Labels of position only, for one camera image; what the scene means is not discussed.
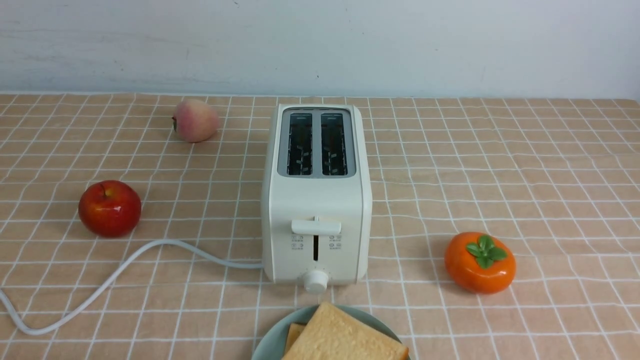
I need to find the toast slice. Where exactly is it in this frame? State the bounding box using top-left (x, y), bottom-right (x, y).
top-left (284, 322), bottom-right (307, 354)
top-left (282, 301), bottom-right (409, 360)

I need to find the white two-slot toaster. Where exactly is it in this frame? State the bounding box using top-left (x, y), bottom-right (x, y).
top-left (260, 104), bottom-right (373, 295)

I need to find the pink peach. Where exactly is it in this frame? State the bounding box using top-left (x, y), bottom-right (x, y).
top-left (172, 99), bottom-right (221, 143)

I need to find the light blue plate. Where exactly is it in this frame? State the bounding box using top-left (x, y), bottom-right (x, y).
top-left (251, 304), bottom-right (401, 360)

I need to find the orange persimmon with green leaf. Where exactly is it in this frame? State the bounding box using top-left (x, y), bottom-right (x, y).
top-left (444, 231), bottom-right (517, 294)

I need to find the red apple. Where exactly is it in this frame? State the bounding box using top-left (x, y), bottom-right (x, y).
top-left (78, 180), bottom-right (142, 239)

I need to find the checkered orange tablecloth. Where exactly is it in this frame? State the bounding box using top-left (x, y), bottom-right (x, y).
top-left (0, 93), bottom-right (640, 360)

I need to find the white power cable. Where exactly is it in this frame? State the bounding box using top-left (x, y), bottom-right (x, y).
top-left (0, 239), bottom-right (264, 336)

